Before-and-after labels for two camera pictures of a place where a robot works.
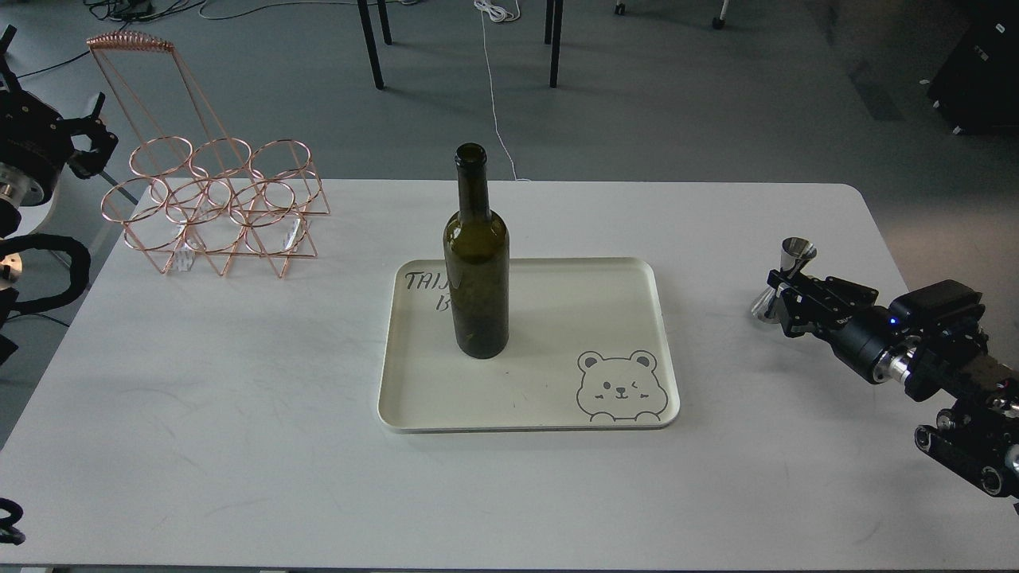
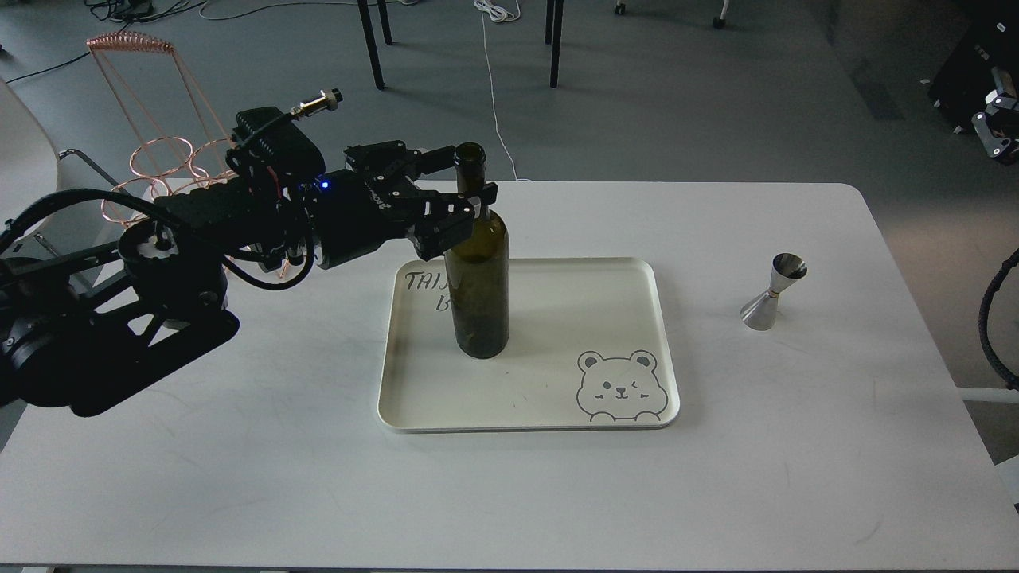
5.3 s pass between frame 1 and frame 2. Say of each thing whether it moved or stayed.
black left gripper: moved
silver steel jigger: moved
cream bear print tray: stayed
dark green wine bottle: stayed
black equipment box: stayed
